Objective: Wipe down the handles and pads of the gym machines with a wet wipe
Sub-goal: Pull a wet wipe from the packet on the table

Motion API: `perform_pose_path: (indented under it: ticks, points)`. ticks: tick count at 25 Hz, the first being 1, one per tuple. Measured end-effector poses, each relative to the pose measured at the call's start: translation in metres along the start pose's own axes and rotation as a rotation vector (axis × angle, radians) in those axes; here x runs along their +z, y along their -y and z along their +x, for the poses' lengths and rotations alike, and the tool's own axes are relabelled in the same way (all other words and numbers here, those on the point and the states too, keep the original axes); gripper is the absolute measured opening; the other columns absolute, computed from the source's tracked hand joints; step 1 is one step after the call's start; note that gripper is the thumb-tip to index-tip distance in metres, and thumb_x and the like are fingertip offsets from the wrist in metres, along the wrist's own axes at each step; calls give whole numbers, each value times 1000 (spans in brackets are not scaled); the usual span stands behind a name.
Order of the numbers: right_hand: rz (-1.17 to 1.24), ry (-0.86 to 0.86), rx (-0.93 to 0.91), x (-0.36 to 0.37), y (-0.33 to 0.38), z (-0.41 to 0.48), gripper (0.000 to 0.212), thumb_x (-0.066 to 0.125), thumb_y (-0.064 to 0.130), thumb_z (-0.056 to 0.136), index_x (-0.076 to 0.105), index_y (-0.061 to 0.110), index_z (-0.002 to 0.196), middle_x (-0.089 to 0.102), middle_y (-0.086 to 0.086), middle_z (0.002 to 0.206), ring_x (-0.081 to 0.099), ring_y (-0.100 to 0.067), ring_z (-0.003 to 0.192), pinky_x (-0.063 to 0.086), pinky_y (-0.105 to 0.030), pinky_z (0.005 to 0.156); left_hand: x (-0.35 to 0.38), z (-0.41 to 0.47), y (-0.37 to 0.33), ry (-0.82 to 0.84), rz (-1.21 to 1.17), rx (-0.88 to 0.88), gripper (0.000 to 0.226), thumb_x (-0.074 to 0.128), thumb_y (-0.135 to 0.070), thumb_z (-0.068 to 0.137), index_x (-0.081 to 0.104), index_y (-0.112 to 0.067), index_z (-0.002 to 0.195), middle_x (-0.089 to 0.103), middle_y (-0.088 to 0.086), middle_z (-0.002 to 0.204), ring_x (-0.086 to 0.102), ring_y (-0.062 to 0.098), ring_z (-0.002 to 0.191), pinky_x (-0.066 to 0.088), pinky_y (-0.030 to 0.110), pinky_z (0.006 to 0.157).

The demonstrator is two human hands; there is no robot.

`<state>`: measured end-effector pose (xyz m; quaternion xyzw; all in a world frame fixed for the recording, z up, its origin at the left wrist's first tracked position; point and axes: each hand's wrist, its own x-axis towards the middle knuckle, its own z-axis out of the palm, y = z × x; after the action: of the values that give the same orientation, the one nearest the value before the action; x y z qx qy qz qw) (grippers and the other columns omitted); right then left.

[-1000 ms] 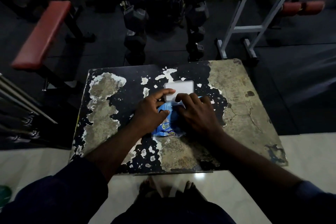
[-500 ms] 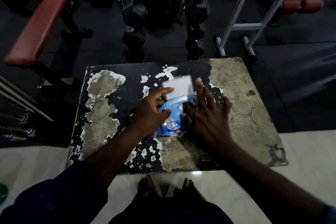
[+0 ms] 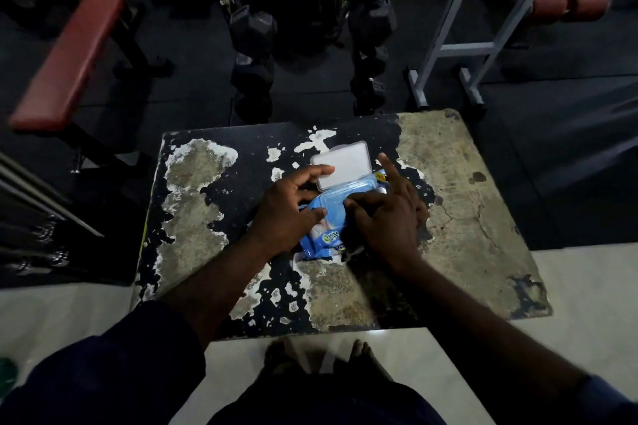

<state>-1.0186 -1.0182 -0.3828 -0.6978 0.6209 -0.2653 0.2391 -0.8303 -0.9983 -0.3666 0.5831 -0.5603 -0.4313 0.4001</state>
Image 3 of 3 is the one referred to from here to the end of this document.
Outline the black dumbbell rack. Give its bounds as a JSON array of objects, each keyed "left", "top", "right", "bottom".
[{"left": 219, "top": 0, "right": 405, "bottom": 124}]

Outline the person's blue shirt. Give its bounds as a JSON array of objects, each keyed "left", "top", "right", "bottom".
[{"left": 0, "top": 299, "right": 638, "bottom": 425}]

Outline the person's right forearm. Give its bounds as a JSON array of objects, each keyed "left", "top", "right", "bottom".
[{"left": 393, "top": 252, "right": 599, "bottom": 425}]

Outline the person's right hand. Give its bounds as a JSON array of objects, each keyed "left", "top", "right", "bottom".
[{"left": 342, "top": 152, "right": 431, "bottom": 272}]

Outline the blue wet wipe pack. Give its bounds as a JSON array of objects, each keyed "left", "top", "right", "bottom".
[{"left": 298, "top": 140, "right": 391, "bottom": 261}]

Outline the yellow box worn black top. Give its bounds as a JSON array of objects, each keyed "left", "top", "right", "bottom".
[{"left": 130, "top": 109, "right": 553, "bottom": 341}]

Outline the person's left forearm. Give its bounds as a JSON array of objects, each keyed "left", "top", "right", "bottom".
[{"left": 159, "top": 235, "right": 280, "bottom": 349}]

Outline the person's left hand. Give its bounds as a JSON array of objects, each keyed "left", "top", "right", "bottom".
[{"left": 251, "top": 164, "right": 336, "bottom": 262}]

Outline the red padded bench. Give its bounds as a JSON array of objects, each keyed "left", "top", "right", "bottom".
[{"left": 7, "top": 0, "right": 175, "bottom": 177}]

